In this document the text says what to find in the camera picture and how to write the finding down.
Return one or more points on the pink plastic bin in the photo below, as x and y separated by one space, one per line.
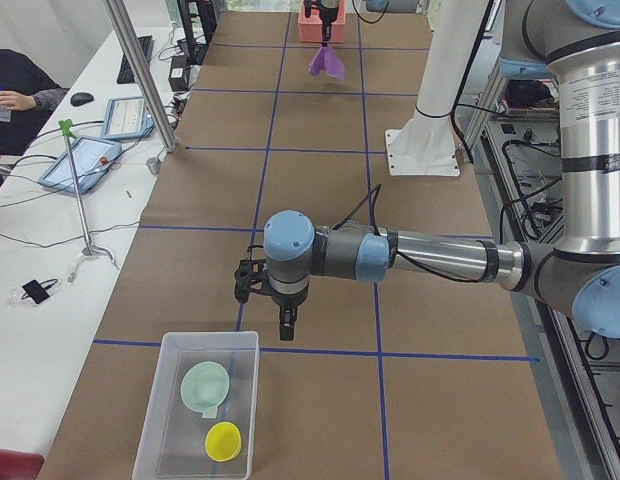
310 28

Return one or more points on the purple cloth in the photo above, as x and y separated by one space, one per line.
326 60

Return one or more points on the seated person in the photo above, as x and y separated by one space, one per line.
28 96

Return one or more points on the mint green bowl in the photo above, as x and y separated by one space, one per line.
205 387

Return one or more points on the black power adapter box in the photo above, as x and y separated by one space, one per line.
179 73

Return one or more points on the red object at corner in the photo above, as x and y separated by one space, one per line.
19 465

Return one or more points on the black computer mouse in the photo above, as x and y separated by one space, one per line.
81 98

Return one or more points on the blue teach pendant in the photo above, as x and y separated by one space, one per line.
127 118
92 159

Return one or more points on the black small device with strap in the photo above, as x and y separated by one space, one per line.
37 291

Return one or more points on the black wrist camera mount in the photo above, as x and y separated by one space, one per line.
250 276
309 6

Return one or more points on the yellow plastic cup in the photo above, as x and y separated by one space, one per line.
223 442

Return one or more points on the metal stand with green clip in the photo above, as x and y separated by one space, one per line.
91 250

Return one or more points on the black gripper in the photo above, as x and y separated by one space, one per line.
286 301
328 19

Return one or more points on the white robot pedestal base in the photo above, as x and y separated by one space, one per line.
425 145

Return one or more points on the clear plastic storage box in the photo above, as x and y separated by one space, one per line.
172 440

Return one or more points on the blue teach pendant far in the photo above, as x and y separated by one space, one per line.
127 118

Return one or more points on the blue teach pendant near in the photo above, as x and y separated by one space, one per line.
92 159

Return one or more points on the aluminium frame post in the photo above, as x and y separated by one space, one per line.
131 48

